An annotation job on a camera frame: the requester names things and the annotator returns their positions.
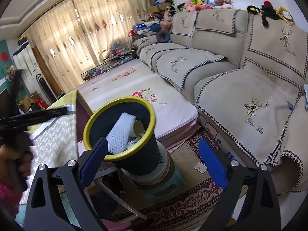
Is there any white foam fruit net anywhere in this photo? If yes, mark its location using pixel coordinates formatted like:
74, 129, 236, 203
106, 112, 136, 154

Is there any white paper cup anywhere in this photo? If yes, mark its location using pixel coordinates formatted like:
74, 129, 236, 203
130, 120, 145, 138

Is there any black yellow-rimmed trash bin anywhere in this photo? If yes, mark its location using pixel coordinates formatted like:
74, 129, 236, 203
82, 96, 160, 176

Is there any person's left hand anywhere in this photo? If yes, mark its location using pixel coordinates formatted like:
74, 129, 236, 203
1, 146, 33, 188

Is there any green chevron tablecloth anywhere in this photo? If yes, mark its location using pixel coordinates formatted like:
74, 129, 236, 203
27, 90, 92, 188

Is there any black tower fan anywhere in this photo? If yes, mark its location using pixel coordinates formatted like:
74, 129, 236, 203
36, 74, 57, 103

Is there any artificial flower decoration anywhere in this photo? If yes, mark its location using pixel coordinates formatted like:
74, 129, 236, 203
5, 65, 17, 84

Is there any patterned red rug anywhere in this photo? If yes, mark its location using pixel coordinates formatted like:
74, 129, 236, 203
120, 128, 223, 230

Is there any white paint bucket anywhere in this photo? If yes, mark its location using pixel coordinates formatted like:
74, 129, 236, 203
121, 140, 178, 190

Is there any beige window curtain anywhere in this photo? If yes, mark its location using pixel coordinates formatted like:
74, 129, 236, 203
25, 0, 147, 93

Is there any floral floor mattress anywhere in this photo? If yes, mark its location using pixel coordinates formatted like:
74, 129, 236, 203
76, 59, 198, 151

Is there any beige sofa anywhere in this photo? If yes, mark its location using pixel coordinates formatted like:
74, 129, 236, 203
133, 8, 307, 193

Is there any low shelf with books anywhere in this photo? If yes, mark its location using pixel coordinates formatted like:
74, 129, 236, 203
81, 48, 136, 81

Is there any cardboard boxes stack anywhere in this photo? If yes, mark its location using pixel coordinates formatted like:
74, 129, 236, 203
148, 0, 173, 14

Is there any black mouse plush toy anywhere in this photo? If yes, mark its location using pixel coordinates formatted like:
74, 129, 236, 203
246, 1, 280, 28

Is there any pile of plush toys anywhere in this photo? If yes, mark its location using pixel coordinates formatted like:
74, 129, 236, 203
173, 0, 234, 13

